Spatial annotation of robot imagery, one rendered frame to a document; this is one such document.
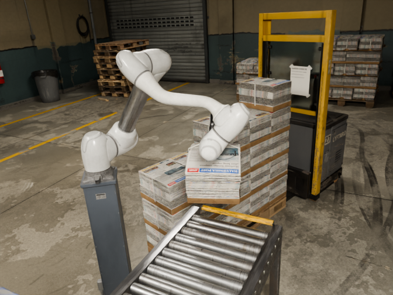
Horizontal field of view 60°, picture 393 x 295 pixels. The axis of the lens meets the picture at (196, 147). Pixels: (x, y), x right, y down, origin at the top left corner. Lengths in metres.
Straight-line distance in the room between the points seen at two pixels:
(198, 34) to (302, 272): 7.84
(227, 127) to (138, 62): 0.54
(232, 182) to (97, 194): 0.83
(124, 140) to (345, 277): 1.91
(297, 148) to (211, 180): 2.14
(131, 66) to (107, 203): 0.88
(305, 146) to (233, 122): 2.32
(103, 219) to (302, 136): 2.29
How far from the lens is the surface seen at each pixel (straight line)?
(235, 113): 1.45
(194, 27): 9.80
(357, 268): 3.02
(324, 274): 2.90
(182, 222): 1.95
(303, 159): 3.78
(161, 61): 1.79
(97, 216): 2.19
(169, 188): 2.27
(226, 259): 1.69
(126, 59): 1.69
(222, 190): 1.80
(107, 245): 2.31
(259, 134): 2.88
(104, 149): 2.03
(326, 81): 3.29
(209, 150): 1.45
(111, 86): 8.90
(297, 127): 3.70
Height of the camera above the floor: 1.89
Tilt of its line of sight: 22 degrees down
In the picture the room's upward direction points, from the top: 3 degrees counter-clockwise
